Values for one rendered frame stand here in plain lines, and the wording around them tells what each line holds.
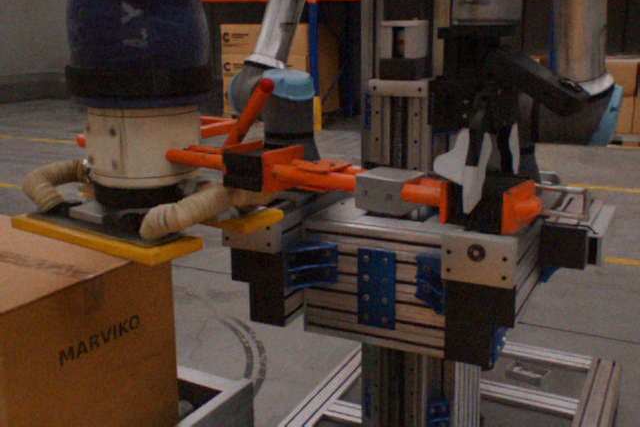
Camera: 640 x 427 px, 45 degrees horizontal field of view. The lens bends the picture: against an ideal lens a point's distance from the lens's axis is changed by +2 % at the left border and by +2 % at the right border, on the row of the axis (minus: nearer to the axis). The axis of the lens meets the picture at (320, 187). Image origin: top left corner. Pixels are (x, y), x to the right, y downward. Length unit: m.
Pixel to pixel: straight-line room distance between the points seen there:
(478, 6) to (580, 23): 0.57
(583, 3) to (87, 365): 1.06
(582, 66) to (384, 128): 0.48
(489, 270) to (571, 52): 0.41
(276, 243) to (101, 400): 0.45
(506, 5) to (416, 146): 0.85
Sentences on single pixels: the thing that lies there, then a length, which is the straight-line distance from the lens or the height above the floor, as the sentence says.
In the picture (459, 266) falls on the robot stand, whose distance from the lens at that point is 1.46.
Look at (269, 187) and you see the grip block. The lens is 1.05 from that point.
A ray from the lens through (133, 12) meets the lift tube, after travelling 1.16.
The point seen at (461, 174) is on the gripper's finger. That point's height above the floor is 1.22.
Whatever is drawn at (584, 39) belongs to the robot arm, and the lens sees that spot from 1.43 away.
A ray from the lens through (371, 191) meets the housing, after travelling 0.96.
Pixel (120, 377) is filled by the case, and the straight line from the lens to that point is 1.54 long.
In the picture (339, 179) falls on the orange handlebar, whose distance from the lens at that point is 0.98.
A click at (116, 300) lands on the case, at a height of 0.89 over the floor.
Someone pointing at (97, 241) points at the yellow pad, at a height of 1.08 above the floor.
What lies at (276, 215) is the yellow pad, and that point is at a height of 1.07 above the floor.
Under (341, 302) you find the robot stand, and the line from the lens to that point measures 1.73.
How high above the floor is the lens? 1.41
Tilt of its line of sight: 13 degrees down
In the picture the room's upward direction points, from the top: 1 degrees counter-clockwise
